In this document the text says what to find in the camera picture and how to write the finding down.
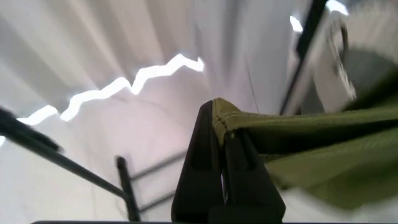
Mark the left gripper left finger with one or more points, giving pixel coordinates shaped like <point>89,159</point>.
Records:
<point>199,186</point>

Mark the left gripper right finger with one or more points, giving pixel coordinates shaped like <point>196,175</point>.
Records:
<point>248,193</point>

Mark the green garment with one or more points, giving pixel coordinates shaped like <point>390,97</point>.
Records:
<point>311,124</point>

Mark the black clothes rack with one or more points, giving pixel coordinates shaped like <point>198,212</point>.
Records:
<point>127,180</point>

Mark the white laundry basket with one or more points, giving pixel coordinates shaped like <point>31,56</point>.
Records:
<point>329,77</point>

